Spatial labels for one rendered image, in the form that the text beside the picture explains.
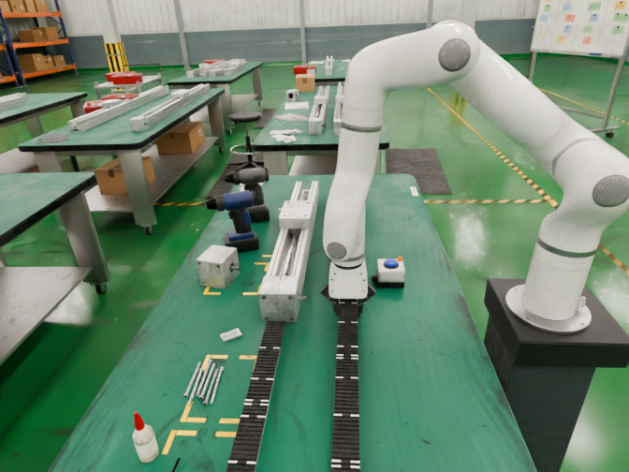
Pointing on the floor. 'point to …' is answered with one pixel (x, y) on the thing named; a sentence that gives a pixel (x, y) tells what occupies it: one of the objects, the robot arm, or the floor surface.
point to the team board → (583, 37)
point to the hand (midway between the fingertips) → (347, 308)
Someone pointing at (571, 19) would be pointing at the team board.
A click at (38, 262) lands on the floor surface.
